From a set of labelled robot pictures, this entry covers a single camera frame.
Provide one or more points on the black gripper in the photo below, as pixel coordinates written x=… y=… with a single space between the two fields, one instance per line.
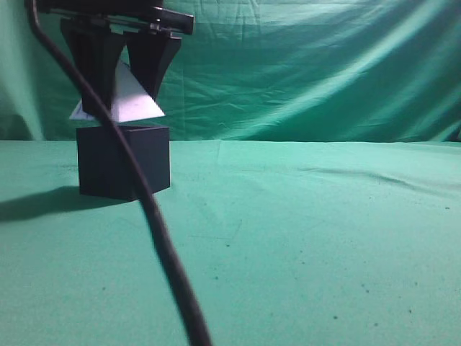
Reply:
x=96 y=49

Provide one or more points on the white marbled square pyramid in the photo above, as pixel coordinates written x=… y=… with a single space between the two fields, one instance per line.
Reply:
x=130 y=101

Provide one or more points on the dark blue cube block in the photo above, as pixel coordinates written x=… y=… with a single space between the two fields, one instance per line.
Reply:
x=102 y=172

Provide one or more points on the green backdrop cloth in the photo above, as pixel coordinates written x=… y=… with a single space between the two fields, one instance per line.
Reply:
x=378 y=71

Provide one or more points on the green table cloth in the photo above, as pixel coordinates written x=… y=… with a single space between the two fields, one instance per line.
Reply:
x=284 y=243

